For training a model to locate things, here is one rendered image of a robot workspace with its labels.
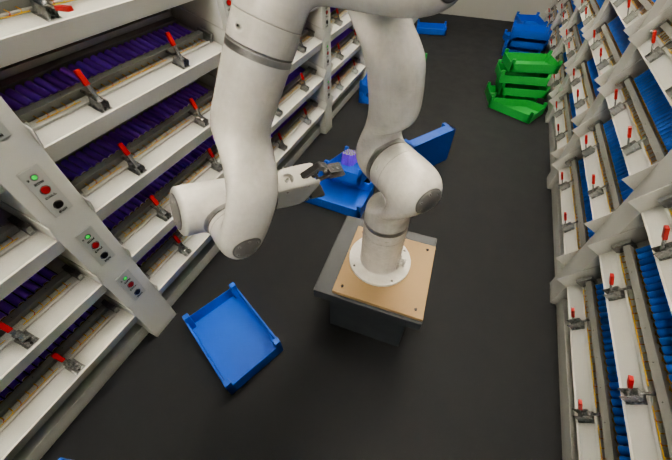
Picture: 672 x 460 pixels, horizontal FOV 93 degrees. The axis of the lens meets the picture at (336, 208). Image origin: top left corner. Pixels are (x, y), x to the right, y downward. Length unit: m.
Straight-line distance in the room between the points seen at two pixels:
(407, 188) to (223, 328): 0.88
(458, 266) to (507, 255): 0.23
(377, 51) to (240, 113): 0.24
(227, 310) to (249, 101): 0.97
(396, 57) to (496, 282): 1.08
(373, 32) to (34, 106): 0.72
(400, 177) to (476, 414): 0.80
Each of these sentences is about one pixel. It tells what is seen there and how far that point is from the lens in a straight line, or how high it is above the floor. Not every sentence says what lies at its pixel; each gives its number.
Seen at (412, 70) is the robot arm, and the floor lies 0.91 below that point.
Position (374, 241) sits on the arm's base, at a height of 0.45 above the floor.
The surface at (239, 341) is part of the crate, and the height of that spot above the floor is 0.00.
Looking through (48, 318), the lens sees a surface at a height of 0.37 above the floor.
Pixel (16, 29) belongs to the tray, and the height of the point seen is 0.94.
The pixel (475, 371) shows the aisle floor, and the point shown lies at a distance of 1.25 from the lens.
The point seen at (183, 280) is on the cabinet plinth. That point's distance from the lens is 1.38.
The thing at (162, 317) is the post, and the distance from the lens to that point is 1.33.
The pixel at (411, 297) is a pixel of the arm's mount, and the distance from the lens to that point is 0.96.
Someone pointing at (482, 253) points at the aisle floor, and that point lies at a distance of 1.51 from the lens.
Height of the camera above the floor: 1.12
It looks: 46 degrees down
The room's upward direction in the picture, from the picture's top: straight up
